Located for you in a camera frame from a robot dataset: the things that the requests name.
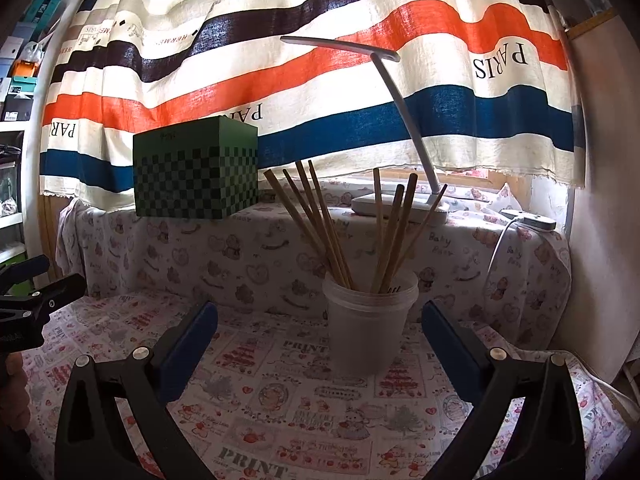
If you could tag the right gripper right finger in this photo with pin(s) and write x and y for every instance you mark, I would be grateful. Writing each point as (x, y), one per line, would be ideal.
(547, 441)

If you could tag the heart bear print cloth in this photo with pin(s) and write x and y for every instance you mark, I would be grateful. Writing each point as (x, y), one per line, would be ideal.
(473, 264)

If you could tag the person's left hand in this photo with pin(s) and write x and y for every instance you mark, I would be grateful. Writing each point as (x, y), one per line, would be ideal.
(14, 398)

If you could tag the striped Paris curtain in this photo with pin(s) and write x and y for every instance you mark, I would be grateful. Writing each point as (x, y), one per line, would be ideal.
(488, 83)

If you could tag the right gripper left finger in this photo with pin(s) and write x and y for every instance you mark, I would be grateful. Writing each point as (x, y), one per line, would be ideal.
(91, 439)

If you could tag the translucent plastic cup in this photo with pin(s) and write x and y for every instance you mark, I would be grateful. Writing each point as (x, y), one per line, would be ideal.
(365, 329)

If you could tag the green checkered box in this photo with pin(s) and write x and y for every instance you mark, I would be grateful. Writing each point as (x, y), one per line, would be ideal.
(204, 169)

